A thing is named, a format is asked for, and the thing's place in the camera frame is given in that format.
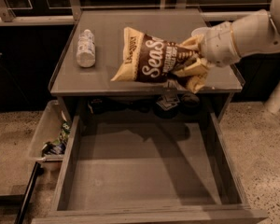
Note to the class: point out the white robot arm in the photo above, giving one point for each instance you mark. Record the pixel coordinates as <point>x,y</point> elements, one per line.
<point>258,32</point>

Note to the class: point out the clear plastic storage bin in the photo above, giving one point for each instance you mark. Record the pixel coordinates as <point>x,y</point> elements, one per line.
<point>48,129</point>

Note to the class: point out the green snack packets in bin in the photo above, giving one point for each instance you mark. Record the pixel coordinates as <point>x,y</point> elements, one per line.
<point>58,146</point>

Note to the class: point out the brown sea salt chip bag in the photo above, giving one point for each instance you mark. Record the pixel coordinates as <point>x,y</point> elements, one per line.
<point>149,59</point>

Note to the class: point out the white robot base pole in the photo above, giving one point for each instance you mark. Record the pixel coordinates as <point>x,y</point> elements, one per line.
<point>273,103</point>

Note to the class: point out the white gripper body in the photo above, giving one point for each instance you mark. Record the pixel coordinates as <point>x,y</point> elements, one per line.
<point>219,44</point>

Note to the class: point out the white plastic water bottle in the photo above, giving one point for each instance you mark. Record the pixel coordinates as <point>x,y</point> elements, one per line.
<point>86,49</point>

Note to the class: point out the white ceramic bowl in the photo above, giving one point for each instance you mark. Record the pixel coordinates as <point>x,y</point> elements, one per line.
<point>200,31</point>

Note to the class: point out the grey open top drawer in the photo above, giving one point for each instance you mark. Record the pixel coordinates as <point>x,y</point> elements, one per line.
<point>126,168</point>

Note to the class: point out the dark items on shelf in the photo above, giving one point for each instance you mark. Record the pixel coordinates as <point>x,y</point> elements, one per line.
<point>163,106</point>

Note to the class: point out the grey counter cabinet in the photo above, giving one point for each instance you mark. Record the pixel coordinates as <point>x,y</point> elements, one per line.
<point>70,80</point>

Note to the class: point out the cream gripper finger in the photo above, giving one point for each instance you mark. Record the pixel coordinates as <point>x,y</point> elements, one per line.
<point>200,67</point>
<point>193,43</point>

